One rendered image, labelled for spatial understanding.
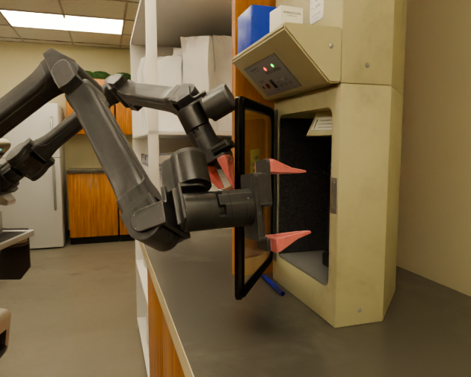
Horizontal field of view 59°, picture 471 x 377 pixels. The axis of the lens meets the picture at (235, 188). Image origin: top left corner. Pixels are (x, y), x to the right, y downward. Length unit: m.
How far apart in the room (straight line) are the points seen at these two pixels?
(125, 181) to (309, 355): 0.43
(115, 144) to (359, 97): 0.45
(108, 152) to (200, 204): 0.21
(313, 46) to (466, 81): 0.51
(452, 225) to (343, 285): 0.45
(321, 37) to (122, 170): 0.42
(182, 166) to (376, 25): 0.46
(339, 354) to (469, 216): 0.55
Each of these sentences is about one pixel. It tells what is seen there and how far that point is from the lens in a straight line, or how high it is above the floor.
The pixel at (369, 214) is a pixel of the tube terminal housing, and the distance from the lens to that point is 0.86.
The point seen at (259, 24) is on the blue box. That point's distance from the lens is 0.98.
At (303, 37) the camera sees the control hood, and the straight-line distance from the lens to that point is 0.80.
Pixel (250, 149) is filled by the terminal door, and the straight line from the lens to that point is 0.87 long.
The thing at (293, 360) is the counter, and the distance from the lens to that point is 0.76.
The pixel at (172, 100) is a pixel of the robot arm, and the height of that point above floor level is 1.40.
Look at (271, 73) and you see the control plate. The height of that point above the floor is 1.45.
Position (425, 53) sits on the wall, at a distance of 1.32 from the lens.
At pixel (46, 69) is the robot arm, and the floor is 1.45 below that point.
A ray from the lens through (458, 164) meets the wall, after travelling 1.20.
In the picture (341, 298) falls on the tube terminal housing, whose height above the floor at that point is 1.00.
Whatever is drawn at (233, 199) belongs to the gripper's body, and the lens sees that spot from 0.61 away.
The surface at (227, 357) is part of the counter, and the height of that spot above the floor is 0.94.
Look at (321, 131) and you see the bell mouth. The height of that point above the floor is 1.33.
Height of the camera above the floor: 1.30
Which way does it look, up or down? 6 degrees down
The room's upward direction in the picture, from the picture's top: straight up
